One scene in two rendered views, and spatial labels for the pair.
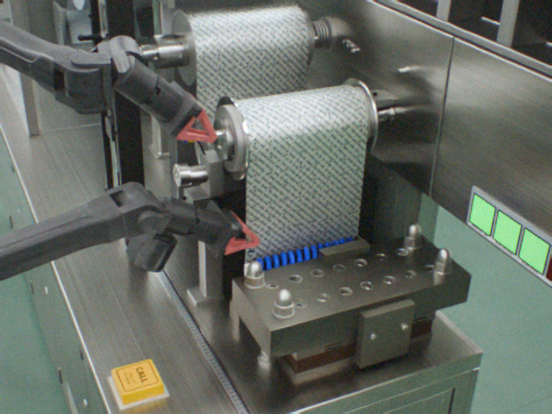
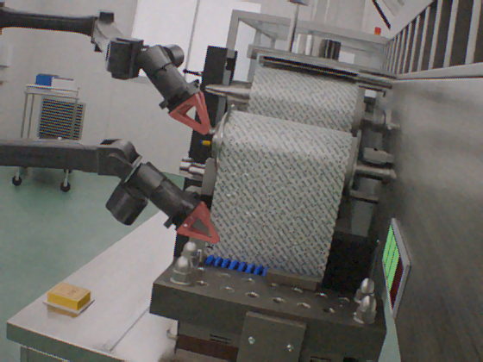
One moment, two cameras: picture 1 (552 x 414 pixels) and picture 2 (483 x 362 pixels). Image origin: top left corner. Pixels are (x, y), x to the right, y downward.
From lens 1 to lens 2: 76 cm
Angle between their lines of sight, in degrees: 37
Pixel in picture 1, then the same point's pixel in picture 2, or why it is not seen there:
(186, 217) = (151, 179)
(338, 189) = (308, 220)
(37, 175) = not seen: hidden behind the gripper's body
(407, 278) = (322, 311)
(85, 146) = not seen: hidden behind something
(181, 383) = (96, 315)
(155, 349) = (108, 296)
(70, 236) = (59, 152)
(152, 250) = (120, 200)
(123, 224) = (97, 159)
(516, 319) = not seen: outside the picture
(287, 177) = (256, 185)
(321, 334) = (203, 315)
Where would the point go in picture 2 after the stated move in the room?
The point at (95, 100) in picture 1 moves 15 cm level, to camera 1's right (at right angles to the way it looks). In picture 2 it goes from (120, 66) to (174, 76)
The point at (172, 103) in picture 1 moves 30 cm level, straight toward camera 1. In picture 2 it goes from (172, 84) to (68, 78)
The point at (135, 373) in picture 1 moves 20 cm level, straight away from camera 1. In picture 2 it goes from (70, 289) to (122, 267)
